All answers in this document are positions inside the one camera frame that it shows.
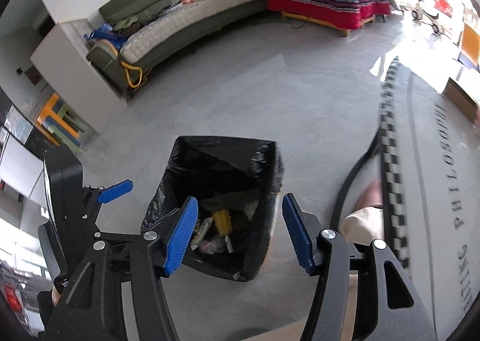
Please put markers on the black trash bin bag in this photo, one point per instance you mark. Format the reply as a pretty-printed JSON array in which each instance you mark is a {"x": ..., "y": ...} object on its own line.
[{"x": 240, "y": 176}]

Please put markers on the orange children slide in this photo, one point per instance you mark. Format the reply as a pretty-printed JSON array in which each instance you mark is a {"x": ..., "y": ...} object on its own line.
[{"x": 469, "y": 43}]

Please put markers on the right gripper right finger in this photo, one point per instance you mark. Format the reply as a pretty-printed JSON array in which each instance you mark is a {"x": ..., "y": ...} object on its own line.
[{"x": 387, "y": 305}]

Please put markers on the green sofa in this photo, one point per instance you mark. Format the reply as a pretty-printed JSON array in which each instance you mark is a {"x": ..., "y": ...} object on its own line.
[{"x": 139, "y": 34}]

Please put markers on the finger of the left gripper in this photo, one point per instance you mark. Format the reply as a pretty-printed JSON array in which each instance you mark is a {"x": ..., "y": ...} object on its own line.
[{"x": 114, "y": 192}]

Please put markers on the person left hand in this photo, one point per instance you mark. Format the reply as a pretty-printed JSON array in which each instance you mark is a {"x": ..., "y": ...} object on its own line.
[{"x": 55, "y": 296}]

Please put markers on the white ride-on toy car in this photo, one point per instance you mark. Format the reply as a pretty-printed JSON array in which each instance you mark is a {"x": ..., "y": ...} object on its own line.
[{"x": 420, "y": 14}]

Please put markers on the colourful small stools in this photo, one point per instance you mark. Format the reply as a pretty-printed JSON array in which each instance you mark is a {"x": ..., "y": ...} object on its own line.
[{"x": 62, "y": 124}]

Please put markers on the red toy basket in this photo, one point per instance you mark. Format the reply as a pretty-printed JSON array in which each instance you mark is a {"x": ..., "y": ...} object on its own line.
[{"x": 444, "y": 7}]

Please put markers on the brown cardboard box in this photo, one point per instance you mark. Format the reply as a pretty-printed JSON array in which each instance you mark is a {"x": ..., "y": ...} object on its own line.
[{"x": 462, "y": 100}]

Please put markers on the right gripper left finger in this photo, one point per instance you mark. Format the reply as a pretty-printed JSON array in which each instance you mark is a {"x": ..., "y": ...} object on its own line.
[{"x": 91, "y": 306}]

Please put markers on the yellow sponge brush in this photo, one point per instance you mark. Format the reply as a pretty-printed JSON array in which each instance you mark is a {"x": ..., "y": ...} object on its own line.
[{"x": 223, "y": 224}]

